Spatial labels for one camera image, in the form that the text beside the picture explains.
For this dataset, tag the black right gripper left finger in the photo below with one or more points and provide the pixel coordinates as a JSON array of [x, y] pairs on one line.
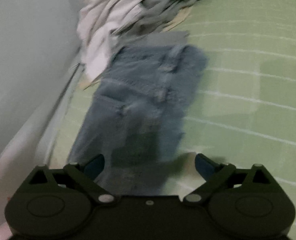
[[84, 176]]

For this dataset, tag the grey-blue crumpled garment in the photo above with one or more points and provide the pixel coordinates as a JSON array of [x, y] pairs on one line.
[[155, 15]]

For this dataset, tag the light blue carrot-print sheet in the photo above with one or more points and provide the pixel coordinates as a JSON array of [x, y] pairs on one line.
[[39, 51]]

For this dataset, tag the white crumpled garment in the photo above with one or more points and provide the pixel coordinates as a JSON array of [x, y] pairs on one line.
[[100, 22]]

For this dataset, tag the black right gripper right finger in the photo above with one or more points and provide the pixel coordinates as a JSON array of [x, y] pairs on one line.
[[215, 175]]

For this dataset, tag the blue denim jeans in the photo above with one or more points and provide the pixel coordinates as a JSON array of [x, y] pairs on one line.
[[135, 120]]

